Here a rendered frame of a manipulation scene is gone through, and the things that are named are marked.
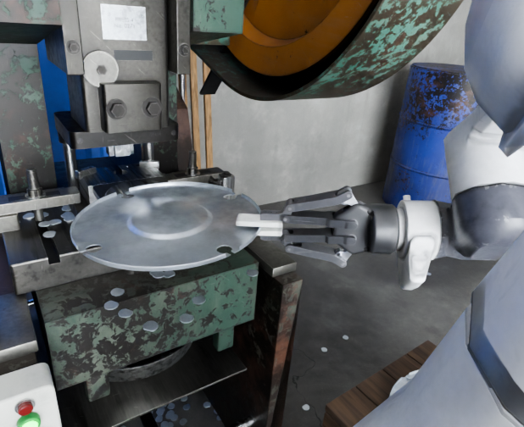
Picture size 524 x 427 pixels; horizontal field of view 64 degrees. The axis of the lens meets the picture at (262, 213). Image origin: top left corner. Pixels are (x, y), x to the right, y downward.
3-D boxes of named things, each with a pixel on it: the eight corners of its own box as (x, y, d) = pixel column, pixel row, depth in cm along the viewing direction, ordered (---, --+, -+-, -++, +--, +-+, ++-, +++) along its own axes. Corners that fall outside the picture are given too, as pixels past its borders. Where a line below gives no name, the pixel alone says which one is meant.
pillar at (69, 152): (80, 188, 88) (72, 122, 82) (69, 190, 87) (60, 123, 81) (78, 185, 90) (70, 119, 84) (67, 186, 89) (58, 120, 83)
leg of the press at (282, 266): (298, 468, 114) (355, 144, 75) (262, 490, 108) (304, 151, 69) (168, 287, 181) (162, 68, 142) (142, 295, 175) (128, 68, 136)
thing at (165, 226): (38, 219, 66) (37, 214, 66) (187, 174, 85) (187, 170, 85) (140, 302, 48) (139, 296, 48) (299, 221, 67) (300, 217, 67)
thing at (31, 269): (248, 239, 93) (250, 214, 90) (15, 296, 70) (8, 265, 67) (191, 190, 115) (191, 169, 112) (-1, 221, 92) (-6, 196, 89)
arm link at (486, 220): (462, 159, 52) (471, 239, 48) (576, 162, 51) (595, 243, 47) (420, 212, 69) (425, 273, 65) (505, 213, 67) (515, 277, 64)
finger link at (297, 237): (353, 224, 66) (353, 232, 66) (281, 225, 67) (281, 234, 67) (356, 236, 62) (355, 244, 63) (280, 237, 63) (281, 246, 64)
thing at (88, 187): (164, 195, 89) (164, 174, 87) (90, 207, 81) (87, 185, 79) (150, 180, 95) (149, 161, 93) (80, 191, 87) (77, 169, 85)
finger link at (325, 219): (356, 231, 62) (358, 223, 61) (280, 224, 62) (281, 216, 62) (353, 219, 65) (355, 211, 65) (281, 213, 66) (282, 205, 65)
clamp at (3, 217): (84, 218, 83) (78, 169, 79) (-17, 235, 74) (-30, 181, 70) (77, 206, 87) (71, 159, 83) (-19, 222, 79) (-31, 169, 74)
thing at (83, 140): (181, 152, 84) (181, 124, 81) (73, 163, 73) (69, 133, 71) (152, 131, 96) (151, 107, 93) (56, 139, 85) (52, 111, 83)
